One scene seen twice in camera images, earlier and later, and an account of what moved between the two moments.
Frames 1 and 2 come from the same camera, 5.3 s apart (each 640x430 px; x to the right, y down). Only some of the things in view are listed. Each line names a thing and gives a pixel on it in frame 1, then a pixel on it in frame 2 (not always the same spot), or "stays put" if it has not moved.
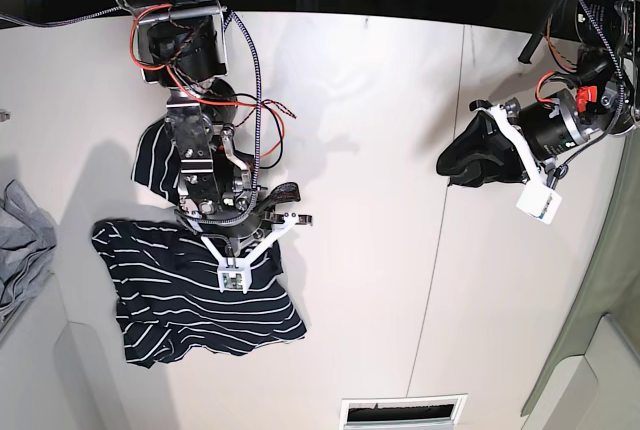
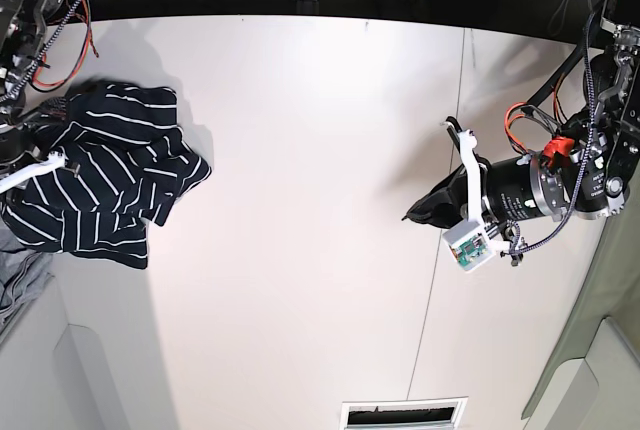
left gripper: x=238 y=222 → x=22 y=144
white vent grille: x=429 y=412 stays put
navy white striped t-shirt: x=166 y=280 → x=131 y=163
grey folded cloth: x=27 y=241 stays put
